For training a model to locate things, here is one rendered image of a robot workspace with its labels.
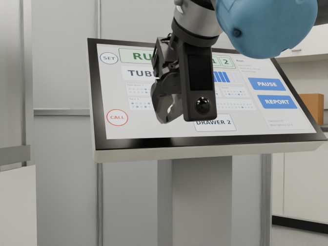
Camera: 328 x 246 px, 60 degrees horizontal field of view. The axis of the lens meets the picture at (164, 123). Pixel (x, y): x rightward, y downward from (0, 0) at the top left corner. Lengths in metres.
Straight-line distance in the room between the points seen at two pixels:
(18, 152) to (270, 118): 0.51
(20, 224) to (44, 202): 1.81
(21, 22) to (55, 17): 1.69
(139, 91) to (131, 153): 0.15
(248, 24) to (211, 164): 0.48
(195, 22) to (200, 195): 0.43
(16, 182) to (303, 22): 0.41
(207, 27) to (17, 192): 0.35
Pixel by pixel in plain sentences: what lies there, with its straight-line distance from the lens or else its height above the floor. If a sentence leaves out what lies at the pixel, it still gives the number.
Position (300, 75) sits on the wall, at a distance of 3.37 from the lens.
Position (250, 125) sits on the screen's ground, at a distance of 0.64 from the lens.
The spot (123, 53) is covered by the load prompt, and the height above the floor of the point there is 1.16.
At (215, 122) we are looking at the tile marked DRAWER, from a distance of 0.60.
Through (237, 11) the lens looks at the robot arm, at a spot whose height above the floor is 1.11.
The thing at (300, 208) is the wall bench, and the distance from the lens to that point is 2.77.
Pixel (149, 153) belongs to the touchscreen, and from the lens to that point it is 0.53.
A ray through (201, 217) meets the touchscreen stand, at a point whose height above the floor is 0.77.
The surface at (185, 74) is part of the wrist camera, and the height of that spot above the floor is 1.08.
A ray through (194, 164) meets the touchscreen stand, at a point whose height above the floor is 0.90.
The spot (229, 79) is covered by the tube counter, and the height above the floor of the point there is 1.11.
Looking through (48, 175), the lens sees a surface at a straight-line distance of 2.21.
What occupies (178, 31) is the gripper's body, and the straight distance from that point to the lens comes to 0.41.
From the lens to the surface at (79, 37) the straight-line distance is 1.98.
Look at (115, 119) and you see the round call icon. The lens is 0.54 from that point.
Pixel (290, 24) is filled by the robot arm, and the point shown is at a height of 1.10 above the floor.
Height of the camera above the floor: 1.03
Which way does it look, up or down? 2 degrees down
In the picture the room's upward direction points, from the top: straight up
